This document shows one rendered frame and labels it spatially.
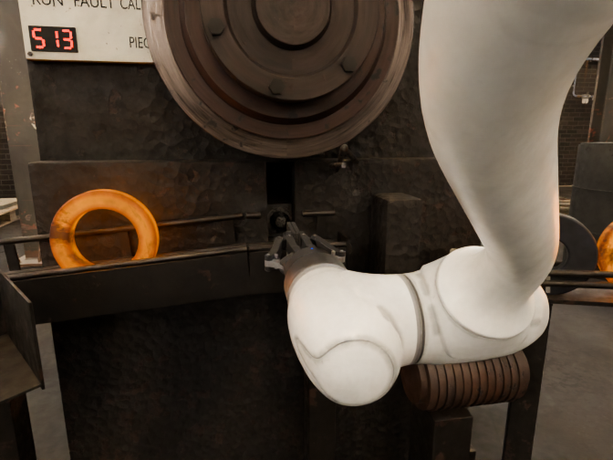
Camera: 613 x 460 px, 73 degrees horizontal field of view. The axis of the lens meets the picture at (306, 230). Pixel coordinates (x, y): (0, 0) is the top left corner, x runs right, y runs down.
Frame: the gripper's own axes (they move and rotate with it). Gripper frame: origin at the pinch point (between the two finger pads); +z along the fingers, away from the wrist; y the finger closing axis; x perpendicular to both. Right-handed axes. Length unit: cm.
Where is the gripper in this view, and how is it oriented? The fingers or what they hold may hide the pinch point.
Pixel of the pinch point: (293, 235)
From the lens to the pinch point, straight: 76.4
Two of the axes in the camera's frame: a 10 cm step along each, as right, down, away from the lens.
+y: 9.8, -0.4, 1.8
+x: 0.2, -9.5, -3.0
